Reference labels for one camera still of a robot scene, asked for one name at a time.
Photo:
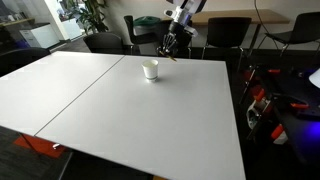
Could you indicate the green bin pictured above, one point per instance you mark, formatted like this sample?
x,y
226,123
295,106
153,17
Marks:
x,y
146,21

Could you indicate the white cabinet box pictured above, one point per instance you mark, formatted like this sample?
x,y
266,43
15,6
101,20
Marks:
x,y
40,35

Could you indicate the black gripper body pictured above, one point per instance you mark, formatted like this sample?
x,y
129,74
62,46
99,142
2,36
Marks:
x,y
181,16

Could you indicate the yellow pen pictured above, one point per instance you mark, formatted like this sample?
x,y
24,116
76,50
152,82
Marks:
x,y
170,57

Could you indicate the black equipment cart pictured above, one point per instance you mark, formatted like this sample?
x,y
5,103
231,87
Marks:
x,y
295,100

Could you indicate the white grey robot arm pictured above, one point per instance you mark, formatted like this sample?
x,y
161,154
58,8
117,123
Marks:
x,y
196,6

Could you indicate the wooden background table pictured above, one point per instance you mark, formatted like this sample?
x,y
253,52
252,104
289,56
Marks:
x,y
258,17

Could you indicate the black chair near left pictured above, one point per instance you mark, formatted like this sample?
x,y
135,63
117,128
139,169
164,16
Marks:
x,y
15,59

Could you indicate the black chair centre back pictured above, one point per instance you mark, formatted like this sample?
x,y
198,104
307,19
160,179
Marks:
x,y
162,29

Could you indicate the black chair right of centre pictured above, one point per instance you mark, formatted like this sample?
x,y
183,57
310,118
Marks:
x,y
227,32

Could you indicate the black chair behind table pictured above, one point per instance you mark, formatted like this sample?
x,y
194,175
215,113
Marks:
x,y
104,42

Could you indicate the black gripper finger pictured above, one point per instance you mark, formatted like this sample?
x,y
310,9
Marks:
x,y
173,46
165,44

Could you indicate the white paper cup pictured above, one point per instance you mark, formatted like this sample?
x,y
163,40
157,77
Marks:
x,y
150,68

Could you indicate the green potted plant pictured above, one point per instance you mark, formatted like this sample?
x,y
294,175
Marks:
x,y
88,12

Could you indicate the orange floor mat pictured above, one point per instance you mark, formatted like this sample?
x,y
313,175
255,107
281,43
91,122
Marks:
x,y
39,145

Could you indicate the black chair far left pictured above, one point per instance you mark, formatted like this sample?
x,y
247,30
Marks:
x,y
143,37

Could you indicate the black chair far right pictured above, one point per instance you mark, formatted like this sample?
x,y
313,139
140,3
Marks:
x,y
306,29

